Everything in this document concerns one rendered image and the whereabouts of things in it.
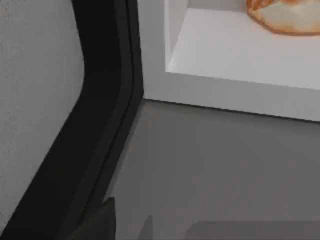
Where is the pale microwave oven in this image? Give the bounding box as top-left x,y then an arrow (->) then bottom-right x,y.
136,0 -> 320,124

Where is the brown bread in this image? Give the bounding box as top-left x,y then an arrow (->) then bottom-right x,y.
245,0 -> 320,36

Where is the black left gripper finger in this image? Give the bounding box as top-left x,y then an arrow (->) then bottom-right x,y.
73,196 -> 117,240

